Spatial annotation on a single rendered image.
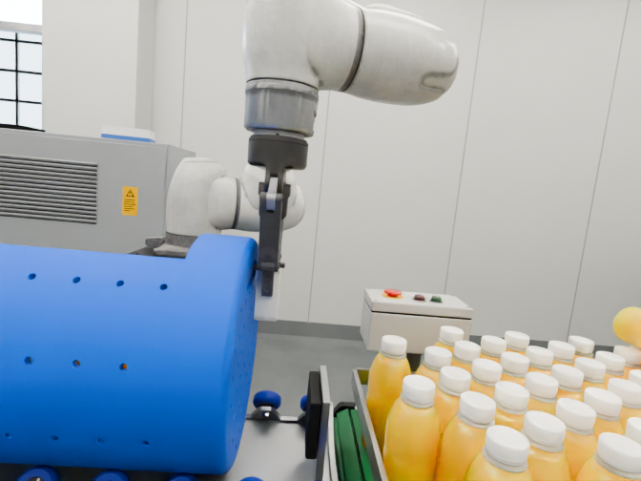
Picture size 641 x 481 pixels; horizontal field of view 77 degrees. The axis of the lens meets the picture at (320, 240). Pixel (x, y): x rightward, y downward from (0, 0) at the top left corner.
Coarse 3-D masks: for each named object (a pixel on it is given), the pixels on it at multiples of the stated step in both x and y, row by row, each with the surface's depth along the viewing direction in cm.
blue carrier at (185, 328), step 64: (0, 256) 40; (64, 256) 41; (128, 256) 42; (192, 256) 43; (256, 256) 53; (0, 320) 37; (64, 320) 38; (128, 320) 38; (192, 320) 38; (256, 320) 61; (0, 384) 36; (64, 384) 37; (128, 384) 37; (192, 384) 37; (0, 448) 39; (64, 448) 39; (128, 448) 39; (192, 448) 39
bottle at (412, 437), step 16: (400, 400) 50; (432, 400) 49; (400, 416) 48; (416, 416) 47; (432, 416) 48; (400, 432) 47; (416, 432) 47; (432, 432) 47; (384, 448) 50; (400, 448) 47; (416, 448) 47; (432, 448) 47; (384, 464) 50; (400, 464) 48; (416, 464) 47; (432, 464) 48; (400, 480) 48; (416, 480) 47; (432, 480) 48
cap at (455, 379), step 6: (444, 366) 54; (450, 366) 54; (444, 372) 52; (450, 372) 53; (456, 372) 53; (462, 372) 53; (468, 372) 53; (444, 378) 52; (450, 378) 51; (456, 378) 51; (462, 378) 51; (468, 378) 51; (444, 384) 52; (450, 384) 51; (456, 384) 51; (462, 384) 51; (468, 384) 52; (456, 390) 51; (462, 390) 51
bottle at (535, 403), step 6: (534, 396) 52; (528, 402) 53; (534, 402) 52; (540, 402) 52; (546, 402) 52; (552, 402) 52; (528, 408) 52; (534, 408) 52; (540, 408) 52; (546, 408) 51; (552, 408) 52; (552, 414) 51
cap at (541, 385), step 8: (528, 376) 54; (536, 376) 54; (544, 376) 54; (528, 384) 53; (536, 384) 52; (544, 384) 52; (552, 384) 52; (536, 392) 52; (544, 392) 52; (552, 392) 52
